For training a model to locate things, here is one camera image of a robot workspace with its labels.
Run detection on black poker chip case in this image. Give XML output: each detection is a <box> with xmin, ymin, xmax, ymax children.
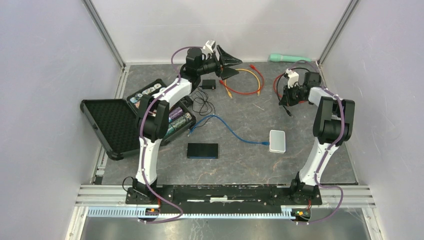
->
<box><xmin>80</xmin><ymin>78</ymin><xmax>196</xmax><ymax>161</ymax></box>

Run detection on black network switch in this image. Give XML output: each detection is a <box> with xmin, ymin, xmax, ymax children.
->
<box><xmin>186</xmin><ymin>143</ymin><xmax>219</xmax><ymax>159</ymax></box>

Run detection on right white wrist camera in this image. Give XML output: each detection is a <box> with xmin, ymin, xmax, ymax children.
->
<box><xmin>284</xmin><ymin>69</ymin><xmax>299</xmax><ymax>89</ymax></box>

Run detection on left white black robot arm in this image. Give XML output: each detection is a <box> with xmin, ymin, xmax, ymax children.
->
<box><xmin>132</xmin><ymin>40</ymin><xmax>242</xmax><ymax>204</ymax></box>

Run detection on blue ethernet cable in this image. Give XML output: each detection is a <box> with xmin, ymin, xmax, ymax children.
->
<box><xmin>187</xmin><ymin>114</ymin><xmax>271</xmax><ymax>147</ymax></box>

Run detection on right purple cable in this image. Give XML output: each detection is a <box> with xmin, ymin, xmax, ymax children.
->
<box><xmin>288</xmin><ymin>60</ymin><xmax>345</xmax><ymax>226</ymax></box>

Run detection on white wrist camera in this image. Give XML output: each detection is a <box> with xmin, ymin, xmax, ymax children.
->
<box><xmin>202</xmin><ymin>39</ymin><xmax>216</xmax><ymax>54</ymax></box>
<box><xmin>284</xmin><ymin>69</ymin><xmax>299</xmax><ymax>89</ymax></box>

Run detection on white slotted cable duct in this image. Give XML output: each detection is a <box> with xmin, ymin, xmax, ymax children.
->
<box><xmin>87</xmin><ymin>206</ymin><xmax>295</xmax><ymax>220</ymax></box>

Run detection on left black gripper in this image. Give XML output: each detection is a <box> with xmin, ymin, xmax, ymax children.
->
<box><xmin>197</xmin><ymin>46</ymin><xmax>242</xmax><ymax>81</ymax></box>

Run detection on yellow ethernet cable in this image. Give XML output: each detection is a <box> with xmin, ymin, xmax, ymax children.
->
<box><xmin>224</xmin><ymin>68</ymin><xmax>262</xmax><ymax>100</ymax></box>

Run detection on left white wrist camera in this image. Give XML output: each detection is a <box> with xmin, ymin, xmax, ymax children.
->
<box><xmin>202</xmin><ymin>39</ymin><xmax>216</xmax><ymax>54</ymax></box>

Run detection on purple cable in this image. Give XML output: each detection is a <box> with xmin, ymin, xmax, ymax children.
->
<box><xmin>288</xmin><ymin>60</ymin><xmax>345</xmax><ymax>226</ymax></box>
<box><xmin>137</xmin><ymin>46</ymin><xmax>205</xmax><ymax>225</ymax></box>

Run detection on black power adapter with cord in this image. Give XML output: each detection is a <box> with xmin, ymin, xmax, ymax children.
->
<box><xmin>190</xmin><ymin>79</ymin><xmax>216</xmax><ymax>116</ymax></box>

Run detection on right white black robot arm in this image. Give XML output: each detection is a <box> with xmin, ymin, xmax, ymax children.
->
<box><xmin>278</xmin><ymin>69</ymin><xmax>355</xmax><ymax>204</ymax></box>

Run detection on white plastic box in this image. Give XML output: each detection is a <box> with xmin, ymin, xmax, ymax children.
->
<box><xmin>268</xmin><ymin>129</ymin><xmax>286</xmax><ymax>154</ymax></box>

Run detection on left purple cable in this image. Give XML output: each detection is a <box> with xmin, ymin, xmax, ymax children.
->
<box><xmin>137</xmin><ymin>46</ymin><xmax>205</xmax><ymax>225</ymax></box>

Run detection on black ethernet cable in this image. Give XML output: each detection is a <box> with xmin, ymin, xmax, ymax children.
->
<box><xmin>276</xmin><ymin>67</ymin><xmax>312</xmax><ymax>118</ymax></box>

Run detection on red ethernet cable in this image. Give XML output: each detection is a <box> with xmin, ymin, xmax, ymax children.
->
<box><xmin>272</xmin><ymin>71</ymin><xmax>309</xmax><ymax>107</ymax></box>
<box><xmin>218</xmin><ymin>64</ymin><xmax>265</xmax><ymax>96</ymax></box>

